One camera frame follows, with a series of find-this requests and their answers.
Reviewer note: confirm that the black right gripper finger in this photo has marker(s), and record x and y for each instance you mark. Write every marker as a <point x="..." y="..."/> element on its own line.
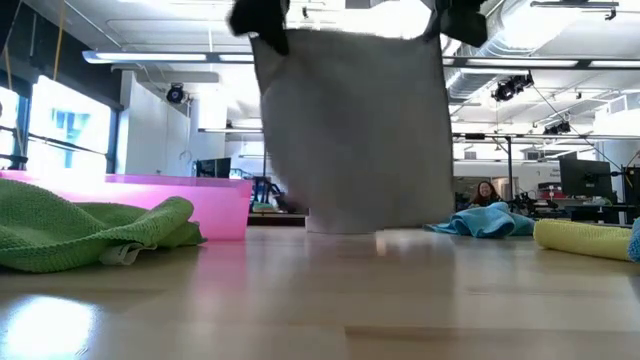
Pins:
<point x="436" y="15"/>
<point x="465" y="20"/>

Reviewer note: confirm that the black background stand frame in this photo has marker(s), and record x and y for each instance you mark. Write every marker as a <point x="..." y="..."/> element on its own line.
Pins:
<point x="509" y="165"/>

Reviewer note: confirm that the yellow microfiber towel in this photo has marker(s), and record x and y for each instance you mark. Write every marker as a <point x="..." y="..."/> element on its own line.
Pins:
<point x="580" y="239"/>

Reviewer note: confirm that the small light blue towel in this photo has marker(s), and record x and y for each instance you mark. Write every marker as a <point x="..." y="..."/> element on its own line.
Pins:
<point x="480" y="222"/>

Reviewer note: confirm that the black computer monitor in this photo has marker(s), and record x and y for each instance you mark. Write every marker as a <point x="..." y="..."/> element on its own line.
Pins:
<point x="585" y="177"/>
<point x="214" y="168"/>

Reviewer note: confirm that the pink plastic bin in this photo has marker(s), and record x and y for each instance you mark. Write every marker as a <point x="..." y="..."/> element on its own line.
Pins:
<point x="220" y="210"/>

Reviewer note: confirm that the large teal microfiber towel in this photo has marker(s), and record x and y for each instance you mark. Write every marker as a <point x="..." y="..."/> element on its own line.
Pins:
<point x="635" y="242"/>

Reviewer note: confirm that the white hexagonal plant pot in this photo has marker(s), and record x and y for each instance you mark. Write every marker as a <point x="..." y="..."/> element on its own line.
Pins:
<point x="340" y="229"/>

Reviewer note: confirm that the grey microfiber towel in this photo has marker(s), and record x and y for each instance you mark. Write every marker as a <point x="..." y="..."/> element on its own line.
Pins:
<point x="355" y="135"/>

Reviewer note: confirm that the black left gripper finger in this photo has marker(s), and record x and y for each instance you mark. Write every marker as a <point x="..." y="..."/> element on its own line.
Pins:
<point x="250" y="17"/>
<point x="279" y="25"/>

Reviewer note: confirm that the green microfiber towel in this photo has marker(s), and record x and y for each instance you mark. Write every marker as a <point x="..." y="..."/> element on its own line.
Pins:
<point x="60" y="230"/>

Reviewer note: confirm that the long ceiling light bar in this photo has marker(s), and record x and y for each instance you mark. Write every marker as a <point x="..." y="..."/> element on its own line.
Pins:
<point x="525" y="63"/>
<point x="150" y="57"/>

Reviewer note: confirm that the black ceiling spotlight cluster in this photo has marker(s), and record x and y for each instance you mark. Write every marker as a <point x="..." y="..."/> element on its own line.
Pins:
<point x="510" y="87"/>
<point x="557" y="128"/>

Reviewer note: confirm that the round black ceiling camera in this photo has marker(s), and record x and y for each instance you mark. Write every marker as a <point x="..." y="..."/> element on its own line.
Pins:
<point x="175" y="94"/>

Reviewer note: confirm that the silver ventilation duct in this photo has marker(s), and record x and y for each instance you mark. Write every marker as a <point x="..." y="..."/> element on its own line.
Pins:
<point x="500" y="45"/>

